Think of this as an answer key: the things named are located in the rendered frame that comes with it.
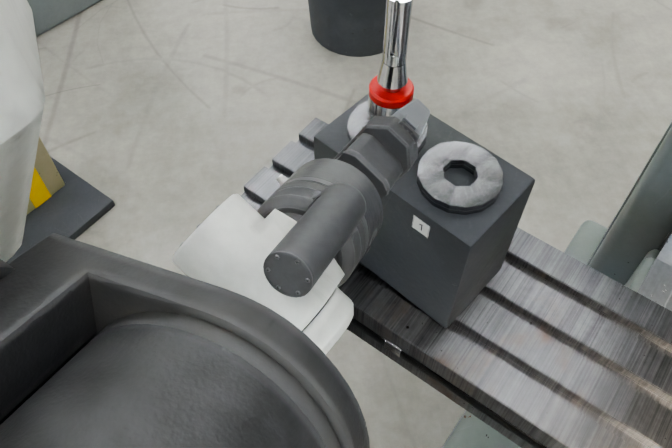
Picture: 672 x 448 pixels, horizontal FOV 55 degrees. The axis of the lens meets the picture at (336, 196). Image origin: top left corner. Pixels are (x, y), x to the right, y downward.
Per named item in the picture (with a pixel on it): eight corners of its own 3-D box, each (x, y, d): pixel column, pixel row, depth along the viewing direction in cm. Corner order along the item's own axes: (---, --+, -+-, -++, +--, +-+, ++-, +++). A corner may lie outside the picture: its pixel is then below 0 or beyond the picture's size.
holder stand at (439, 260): (445, 331, 79) (473, 241, 63) (315, 229, 88) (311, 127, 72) (501, 268, 84) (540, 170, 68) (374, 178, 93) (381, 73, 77)
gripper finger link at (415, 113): (430, 120, 64) (411, 146, 59) (406, 98, 64) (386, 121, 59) (441, 110, 63) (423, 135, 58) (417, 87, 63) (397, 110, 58)
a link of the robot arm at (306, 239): (325, 291, 55) (262, 384, 46) (233, 205, 55) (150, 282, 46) (411, 220, 48) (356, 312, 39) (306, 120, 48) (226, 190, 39)
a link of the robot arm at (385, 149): (362, 233, 66) (313, 303, 56) (292, 168, 65) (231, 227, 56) (445, 159, 58) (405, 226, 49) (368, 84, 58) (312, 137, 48)
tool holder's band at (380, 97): (407, 113, 67) (408, 106, 66) (363, 103, 67) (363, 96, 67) (417, 82, 69) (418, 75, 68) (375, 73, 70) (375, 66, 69)
